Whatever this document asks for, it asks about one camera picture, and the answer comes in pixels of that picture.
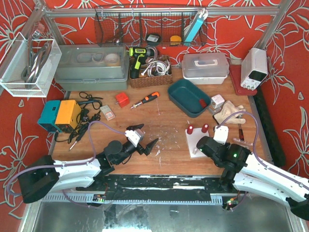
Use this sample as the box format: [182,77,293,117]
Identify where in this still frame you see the large red spring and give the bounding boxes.
[201,124,209,133]

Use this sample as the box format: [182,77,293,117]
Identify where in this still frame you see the orange black screwdriver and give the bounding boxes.
[131,92,160,109]

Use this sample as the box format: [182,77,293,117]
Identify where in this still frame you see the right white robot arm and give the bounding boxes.
[197,136,309,220]

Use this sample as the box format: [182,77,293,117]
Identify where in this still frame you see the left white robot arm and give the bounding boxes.
[17,124,158,203]

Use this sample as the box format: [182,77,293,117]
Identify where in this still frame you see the small clear parts box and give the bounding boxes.
[233,138,253,147]

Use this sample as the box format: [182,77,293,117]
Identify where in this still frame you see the small red screwdriver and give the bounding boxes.
[239,124,244,141]

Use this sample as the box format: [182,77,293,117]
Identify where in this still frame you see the red cube adapter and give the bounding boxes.
[115,92,130,108]

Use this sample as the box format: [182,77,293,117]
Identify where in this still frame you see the white peg board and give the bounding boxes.
[185,128,210,159]

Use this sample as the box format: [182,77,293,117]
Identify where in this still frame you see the small clear screw box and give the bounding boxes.
[100,105,115,121]

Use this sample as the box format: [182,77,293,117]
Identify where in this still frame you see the beige work glove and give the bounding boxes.
[213,101,246,124]

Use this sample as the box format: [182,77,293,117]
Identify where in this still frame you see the brown wicker basket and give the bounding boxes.
[128,67,172,88]

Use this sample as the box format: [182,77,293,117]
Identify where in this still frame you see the soldering iron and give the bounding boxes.
[69,136,81,151]

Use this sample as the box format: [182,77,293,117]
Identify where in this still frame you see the white cube adapter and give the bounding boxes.
[211,94,225,109]

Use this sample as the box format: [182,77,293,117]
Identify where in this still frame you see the teal plastic tray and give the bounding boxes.
[168,79,211,118]

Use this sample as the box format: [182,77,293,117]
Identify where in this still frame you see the yellow soldering station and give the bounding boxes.
[55,100,81,133]

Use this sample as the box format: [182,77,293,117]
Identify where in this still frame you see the green black drill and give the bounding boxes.
[129,47,155,79]

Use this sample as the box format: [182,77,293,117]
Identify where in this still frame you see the grey plastic storage box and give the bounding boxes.
[55,44,129,91]

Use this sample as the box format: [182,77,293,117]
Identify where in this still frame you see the white plastic lidded box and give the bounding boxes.
[182,53,229,85]

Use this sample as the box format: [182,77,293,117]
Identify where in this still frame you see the teal device box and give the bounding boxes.
[37,100,61,132]

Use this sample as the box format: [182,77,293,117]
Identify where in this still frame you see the white power supply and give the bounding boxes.
[240,48,267,91]

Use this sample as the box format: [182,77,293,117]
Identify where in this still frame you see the yellow tape measure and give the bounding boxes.
[170,35,182,46]

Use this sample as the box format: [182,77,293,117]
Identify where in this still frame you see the clear acrylic box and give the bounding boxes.
[0,33,62,98]

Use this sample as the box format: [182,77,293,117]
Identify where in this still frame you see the blue white case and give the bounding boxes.
[183,8,209,46]

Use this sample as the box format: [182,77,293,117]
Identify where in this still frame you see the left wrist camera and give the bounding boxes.
[125,129,144,147]

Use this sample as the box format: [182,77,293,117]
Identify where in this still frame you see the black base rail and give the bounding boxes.
[76,174,238,203]

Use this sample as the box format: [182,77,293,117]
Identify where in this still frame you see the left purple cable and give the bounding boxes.
[6,120,127,208]

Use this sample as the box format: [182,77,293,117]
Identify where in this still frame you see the black tangled cables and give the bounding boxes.
[54,91,104,145]

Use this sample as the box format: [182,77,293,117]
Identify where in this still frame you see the white coiled cables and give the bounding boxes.
[141,60,171,77]

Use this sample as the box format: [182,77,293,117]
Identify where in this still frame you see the black wire basket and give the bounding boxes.
[94,3,207,47]

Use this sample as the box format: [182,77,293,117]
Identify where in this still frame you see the grey coiled cable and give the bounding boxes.
[21,38,53,89]

